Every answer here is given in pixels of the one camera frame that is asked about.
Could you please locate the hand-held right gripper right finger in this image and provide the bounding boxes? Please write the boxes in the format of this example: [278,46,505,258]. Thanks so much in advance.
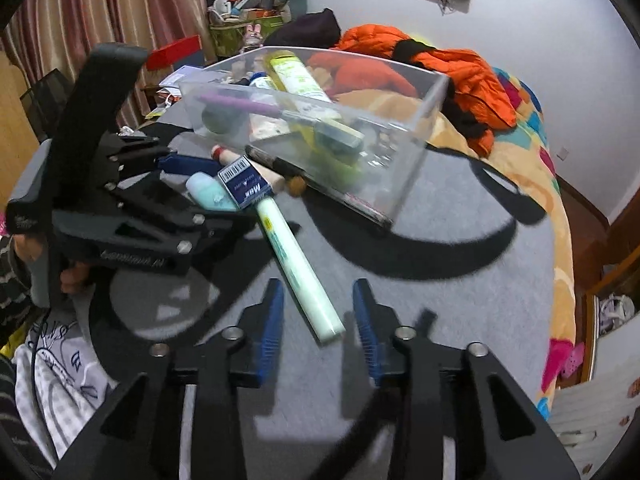
[351,279,581,480]

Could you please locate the striped curtain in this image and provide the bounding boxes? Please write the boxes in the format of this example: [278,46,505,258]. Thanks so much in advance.
[0,0,236,131]

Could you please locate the colourful bedsheet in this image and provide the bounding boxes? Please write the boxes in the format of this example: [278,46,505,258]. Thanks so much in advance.
[492,67,556,176]

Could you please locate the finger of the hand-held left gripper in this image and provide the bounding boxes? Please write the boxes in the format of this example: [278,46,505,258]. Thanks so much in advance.
[107,187,261,256]
[105,132,223,183]

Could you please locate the person's left hand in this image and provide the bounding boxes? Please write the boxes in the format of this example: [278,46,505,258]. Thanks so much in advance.
[60,259,96,295]

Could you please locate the dark green bottle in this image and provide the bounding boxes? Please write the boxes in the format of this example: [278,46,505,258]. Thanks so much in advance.
[201,102,246,135]

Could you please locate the black garment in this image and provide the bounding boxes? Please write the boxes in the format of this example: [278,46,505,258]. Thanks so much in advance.
[395,37,496,141]

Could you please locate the yellow-capped lotion bottle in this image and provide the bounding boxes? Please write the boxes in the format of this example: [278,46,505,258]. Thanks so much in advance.
[264,51,333,103]

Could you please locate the wooden wardrobe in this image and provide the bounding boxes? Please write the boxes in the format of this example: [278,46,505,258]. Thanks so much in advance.
[555,175,640,391]

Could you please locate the white shoes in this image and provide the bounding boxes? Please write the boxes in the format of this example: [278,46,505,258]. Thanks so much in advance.
[597,295,636,333]

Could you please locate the long mint green tube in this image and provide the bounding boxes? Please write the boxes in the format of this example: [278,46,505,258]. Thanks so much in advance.
[255,195,346,345]

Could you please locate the green storage bag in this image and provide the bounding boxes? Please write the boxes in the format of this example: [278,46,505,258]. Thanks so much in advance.
[208,15,286,58]

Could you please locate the grey black blanket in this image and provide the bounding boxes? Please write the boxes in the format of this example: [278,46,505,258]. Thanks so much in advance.
[90,110,556,480]

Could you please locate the beige stick brown ends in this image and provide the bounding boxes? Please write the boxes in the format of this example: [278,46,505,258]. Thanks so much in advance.
[211,144,307,197]

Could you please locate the person's left forearm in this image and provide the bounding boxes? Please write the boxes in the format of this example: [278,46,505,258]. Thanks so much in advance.
[0,235,36,341]

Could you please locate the black chair back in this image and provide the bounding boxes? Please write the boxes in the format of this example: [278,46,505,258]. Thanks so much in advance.
[22,69,73,141]

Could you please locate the small mint white bottle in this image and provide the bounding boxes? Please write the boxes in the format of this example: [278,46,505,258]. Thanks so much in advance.
[186,171,240,212]

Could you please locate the orange down jacket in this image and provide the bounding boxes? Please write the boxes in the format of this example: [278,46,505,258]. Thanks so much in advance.
[305,24,518,158]

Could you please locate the dark purple coat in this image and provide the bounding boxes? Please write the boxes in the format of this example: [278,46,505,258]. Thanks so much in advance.
[262,8,342,51]

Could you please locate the red box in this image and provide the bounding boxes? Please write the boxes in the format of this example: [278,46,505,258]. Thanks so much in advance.
[145,35,203,72]

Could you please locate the pink clog shoe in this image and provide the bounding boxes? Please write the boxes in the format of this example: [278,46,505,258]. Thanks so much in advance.
[560,342,583,378]

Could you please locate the white suitcase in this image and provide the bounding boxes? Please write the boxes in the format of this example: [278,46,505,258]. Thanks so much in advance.
[545,350,640,480]

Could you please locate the white printed cloth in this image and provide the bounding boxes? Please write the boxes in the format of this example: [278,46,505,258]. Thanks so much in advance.
[12,320,121,461]

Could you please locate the clear plastic storage box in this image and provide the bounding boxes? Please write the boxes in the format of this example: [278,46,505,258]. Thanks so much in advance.
[178,46,450,226]

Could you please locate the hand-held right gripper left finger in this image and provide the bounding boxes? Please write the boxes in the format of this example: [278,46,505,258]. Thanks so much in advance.
[52,277,286,480]

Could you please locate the black pen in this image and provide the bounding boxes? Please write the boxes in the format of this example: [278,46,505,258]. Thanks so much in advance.
[244,144,395,231]

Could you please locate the pile of papers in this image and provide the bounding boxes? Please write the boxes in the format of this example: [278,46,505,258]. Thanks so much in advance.
[155,65,201,111]

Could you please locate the small blue box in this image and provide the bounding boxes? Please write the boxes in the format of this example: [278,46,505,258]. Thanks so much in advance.
[217,156,275,209]

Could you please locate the pink rabbit bottle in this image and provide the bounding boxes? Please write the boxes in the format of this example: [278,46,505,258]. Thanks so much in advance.
[242,22,266,51]

